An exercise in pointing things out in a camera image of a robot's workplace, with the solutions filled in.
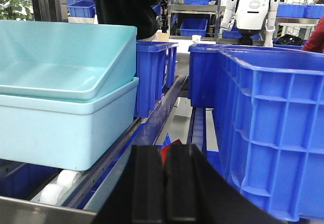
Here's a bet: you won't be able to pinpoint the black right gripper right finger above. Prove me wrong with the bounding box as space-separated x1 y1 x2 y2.
165 144 281 223

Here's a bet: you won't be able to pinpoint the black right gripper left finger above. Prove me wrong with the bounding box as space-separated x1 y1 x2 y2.
92 145 165 223

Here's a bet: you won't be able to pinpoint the light blue plastic bin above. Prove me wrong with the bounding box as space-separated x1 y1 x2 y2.
1 20 137 102
1 78 139 171

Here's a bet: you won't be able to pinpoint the dark blue crate upper middle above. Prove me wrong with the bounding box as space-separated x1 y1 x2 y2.
134 41 179 118

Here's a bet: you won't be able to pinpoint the background metal shelf with bins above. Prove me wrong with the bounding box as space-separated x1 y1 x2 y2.
168 0 224 42

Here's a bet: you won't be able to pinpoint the red snack package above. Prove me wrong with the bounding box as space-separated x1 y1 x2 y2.
160 133 182 166

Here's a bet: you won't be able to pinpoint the white conveyor rollers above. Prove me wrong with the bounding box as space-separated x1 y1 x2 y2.
39 169 82 205

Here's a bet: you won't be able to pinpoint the large dark blue crate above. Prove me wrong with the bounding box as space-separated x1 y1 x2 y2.
213 49 324 222

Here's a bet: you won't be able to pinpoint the dark blue crate lower left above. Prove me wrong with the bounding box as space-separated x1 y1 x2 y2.
1 160 59 199

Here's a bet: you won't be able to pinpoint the dark blue crate upper right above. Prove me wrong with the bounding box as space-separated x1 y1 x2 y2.
188 43 302 108

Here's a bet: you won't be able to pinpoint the person in red sleeve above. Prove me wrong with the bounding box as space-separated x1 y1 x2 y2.
301 16 324 53

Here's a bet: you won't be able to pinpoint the person in black clothes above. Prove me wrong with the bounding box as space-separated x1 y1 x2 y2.
93 0 160 41

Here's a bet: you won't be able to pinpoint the white humanoid robot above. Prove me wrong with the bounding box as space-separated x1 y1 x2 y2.
221 0 280 47

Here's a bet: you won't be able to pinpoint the green plant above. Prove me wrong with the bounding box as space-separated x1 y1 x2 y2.
1 0 34 21

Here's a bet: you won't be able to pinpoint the stainless steel shelf front rail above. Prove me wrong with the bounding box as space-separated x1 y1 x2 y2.
1 196 96 223

